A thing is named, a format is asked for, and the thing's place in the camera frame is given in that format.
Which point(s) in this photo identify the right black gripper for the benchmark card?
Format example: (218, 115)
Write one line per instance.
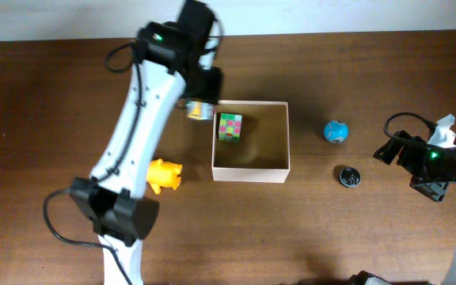
(433, 190)

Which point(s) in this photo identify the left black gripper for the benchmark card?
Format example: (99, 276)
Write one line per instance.
(213, 87)

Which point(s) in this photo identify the grey red toy truck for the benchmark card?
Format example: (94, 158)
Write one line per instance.
(199, 110)

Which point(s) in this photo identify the colourful puzzle cube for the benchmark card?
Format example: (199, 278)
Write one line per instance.
(229, 127)

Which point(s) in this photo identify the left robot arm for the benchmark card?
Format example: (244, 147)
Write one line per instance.
(170, 61)

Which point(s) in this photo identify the black round disc toy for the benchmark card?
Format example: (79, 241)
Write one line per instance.
(349, 177)

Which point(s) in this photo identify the blue toy ball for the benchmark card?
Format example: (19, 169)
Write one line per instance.
(336, 131)

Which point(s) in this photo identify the open pink cardboard box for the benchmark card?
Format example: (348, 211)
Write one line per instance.
(262, 154)

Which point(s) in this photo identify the yellow rubber animal toy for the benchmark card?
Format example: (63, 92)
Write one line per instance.
(163, 174)

